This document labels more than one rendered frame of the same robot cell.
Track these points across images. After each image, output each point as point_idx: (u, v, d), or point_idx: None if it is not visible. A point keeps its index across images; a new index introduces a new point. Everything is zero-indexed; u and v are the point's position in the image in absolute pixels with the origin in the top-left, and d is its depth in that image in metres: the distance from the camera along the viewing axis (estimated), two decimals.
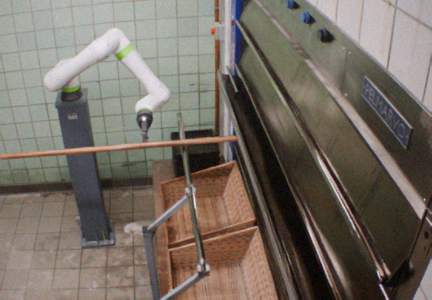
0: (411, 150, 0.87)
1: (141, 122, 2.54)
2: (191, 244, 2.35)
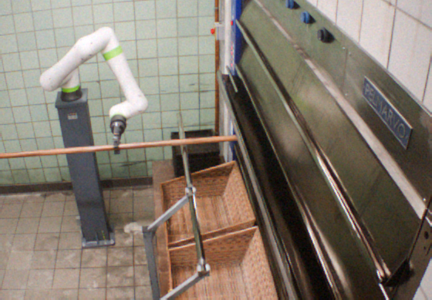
0: (411, 150, 0.87)
1: None
2: (191, 244, 2.35)
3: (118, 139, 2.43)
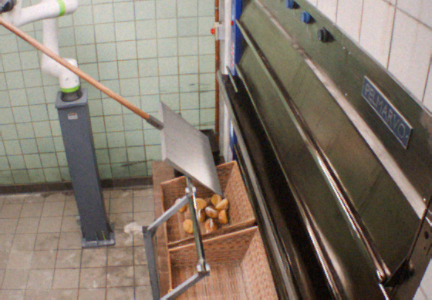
0: (411, 150, 0.87)
1: (1, 1, 2.00)
2: (191, 244, 2.35)
3: None
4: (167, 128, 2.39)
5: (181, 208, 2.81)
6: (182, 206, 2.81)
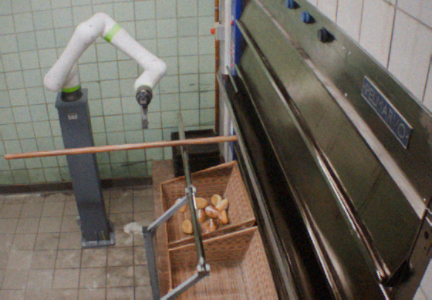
0: (411, 150, 0.87)
1: (140, 98, 2.46)
2: (191, 244, 2.35)
3: (145, 112, 2.44)
4: None
5: (181, 208, 2.81)
6: (182, 206, 2.81)
